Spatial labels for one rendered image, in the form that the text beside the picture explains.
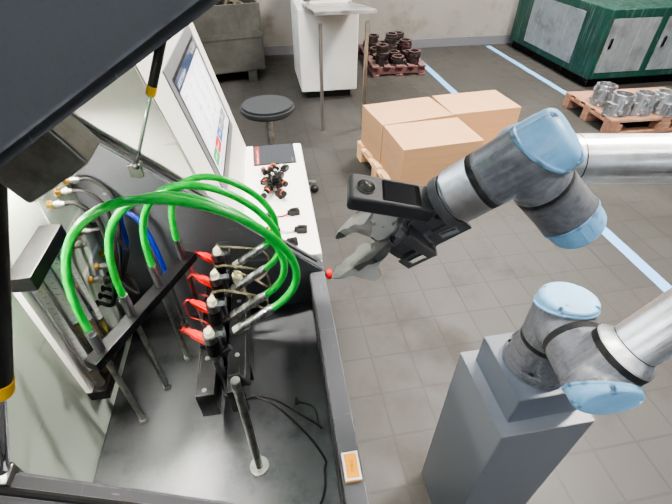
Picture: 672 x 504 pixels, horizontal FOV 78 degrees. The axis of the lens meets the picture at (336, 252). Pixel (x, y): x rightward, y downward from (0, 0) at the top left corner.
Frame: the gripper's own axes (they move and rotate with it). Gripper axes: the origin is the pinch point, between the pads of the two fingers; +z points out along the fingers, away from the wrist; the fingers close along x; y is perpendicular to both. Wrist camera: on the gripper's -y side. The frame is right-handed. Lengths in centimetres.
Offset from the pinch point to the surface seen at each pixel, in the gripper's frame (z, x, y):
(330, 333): 29.1, 4.1, 25.2
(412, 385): 79, 28, 121
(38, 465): 50, -30, -19
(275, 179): 48, 61, 13
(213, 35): 240, 424, 2
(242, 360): 38.0, -5.8, 8.3
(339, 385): 24.9, -9.3, 25.2
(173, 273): 43.7, 10.2, -10.0
